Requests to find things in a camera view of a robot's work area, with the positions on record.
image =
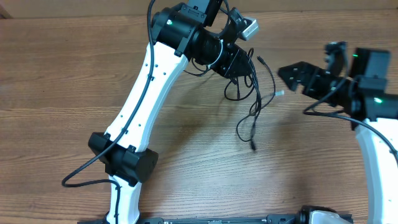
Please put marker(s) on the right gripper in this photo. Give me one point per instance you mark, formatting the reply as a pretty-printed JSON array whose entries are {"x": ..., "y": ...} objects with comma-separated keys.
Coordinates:
[{"x": 311, "y": 81}]

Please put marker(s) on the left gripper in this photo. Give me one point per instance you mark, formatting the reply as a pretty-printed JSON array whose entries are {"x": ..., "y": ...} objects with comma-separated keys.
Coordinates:
[{"x": 235, "y": 54}]

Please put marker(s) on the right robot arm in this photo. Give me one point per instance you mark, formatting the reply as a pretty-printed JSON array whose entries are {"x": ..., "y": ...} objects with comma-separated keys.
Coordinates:
[{"x": 358, "y": 94}]

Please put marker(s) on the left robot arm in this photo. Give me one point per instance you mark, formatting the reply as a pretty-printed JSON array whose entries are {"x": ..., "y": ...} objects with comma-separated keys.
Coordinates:
[{"x": 177, "y": 35}]

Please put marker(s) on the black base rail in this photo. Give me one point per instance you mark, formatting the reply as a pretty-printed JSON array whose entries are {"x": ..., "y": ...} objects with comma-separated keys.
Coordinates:
[{"x": 270, "y": 219}]

